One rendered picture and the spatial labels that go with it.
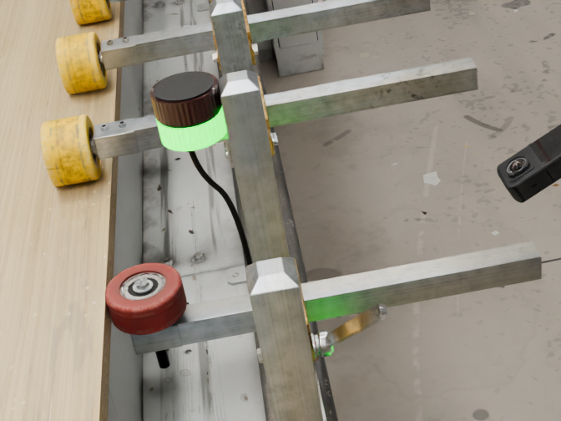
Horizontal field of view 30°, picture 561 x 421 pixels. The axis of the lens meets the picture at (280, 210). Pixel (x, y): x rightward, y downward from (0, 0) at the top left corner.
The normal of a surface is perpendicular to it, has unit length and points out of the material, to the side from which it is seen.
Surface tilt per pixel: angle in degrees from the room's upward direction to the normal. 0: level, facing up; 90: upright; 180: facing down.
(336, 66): 0
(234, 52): 90
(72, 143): 47
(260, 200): 90
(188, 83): 0
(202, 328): 90
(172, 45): 90
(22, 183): 0
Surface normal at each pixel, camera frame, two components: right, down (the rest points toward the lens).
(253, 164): 0.11, 0.54
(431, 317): -0.15, -0.82
